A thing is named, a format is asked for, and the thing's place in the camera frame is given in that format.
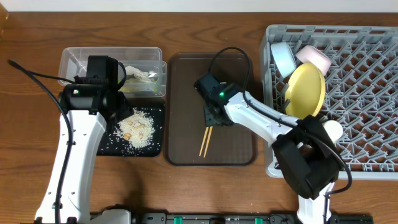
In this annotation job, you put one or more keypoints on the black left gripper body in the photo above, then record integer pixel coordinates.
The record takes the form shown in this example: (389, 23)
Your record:
(123, 109)

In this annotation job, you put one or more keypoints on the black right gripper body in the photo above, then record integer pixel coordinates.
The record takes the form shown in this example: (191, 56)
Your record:
(212, 115)

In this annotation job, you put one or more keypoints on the wooden chopstick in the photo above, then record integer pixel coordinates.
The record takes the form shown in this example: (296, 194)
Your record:
(207, 142)
(203, 140)

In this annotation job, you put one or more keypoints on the green snack wrapper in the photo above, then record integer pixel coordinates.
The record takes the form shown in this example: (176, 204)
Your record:
(136, 86)

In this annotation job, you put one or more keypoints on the rice and nut leftovers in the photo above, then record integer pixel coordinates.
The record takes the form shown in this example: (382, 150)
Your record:
(139, 135)

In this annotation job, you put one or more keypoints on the white tissue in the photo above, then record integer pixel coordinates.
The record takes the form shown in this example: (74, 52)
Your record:
(136, 75)

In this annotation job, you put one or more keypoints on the light blue bowl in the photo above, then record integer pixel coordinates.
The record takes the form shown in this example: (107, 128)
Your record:
(283, 58)

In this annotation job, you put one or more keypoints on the yellow plate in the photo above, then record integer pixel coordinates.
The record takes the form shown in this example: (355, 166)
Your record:
(306, 92)

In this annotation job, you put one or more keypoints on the white bowl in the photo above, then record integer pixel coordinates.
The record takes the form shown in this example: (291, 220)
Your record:
(310, 54)

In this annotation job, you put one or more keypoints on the white cup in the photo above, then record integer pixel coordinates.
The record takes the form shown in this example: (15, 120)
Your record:
(334, 130)

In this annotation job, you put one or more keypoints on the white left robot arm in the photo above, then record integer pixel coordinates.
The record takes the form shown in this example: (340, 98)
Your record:
(87, 110)

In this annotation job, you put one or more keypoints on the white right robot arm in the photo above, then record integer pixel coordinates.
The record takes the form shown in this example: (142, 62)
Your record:
(304, 151)

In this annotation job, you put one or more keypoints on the black waste tray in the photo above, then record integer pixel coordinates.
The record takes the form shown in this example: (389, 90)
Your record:
(134, 103)

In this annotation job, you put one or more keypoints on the clear plastic waste bin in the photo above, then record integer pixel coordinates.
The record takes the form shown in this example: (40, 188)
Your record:
(74, 62)

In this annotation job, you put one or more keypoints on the grey dishwasher rack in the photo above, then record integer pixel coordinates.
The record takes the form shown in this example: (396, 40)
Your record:
(361, 89)

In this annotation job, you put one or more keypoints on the dark brown serving tray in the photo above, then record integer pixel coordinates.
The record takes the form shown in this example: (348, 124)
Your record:
(229, 145)

